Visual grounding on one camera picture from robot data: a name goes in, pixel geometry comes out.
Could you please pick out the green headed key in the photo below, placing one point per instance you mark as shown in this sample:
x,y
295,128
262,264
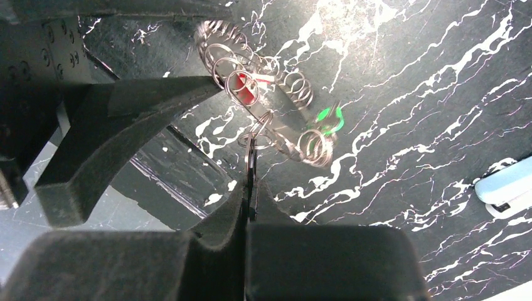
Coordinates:
x,y
329,120

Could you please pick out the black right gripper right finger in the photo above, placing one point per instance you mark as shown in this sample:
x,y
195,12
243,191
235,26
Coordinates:
x,y
286,260

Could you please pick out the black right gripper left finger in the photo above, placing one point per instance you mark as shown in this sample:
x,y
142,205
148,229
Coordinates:
x,y
205,262

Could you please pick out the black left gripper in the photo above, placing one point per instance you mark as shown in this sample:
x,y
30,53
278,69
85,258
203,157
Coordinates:
x,y
44,67

